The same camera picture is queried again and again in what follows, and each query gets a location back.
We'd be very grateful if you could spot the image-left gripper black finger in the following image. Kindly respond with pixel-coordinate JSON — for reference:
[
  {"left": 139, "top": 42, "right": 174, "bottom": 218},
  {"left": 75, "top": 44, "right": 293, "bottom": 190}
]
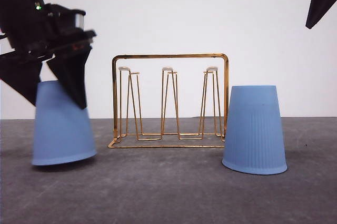
[
  {"left": 47, "top": 46, "right": 93, "bottom": 110},
  {"left": 0, "top": 56, "right": 47, "bottom": 106}
]

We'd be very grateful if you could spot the gold wire cup rack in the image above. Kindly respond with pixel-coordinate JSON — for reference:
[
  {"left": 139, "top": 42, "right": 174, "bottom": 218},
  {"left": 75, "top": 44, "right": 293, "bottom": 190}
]
[{"left": 108, "top": 53, "right": 229, "bottom": 148}]

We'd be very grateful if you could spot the blue ribbed cup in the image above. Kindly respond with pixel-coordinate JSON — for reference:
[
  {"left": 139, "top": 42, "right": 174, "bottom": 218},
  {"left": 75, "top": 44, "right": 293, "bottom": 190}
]
[
  {"left": 222, "top": 85, "right": 287, "bottom": 174},
  {"left": 32, "top": 80, "right": 97, "bottom": 165}
]

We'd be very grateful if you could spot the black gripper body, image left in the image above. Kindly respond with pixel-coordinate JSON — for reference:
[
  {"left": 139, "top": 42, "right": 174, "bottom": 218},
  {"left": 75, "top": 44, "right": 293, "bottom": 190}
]
[{"left": 0, "top": 0, "right": 96, "bottom": 57}]

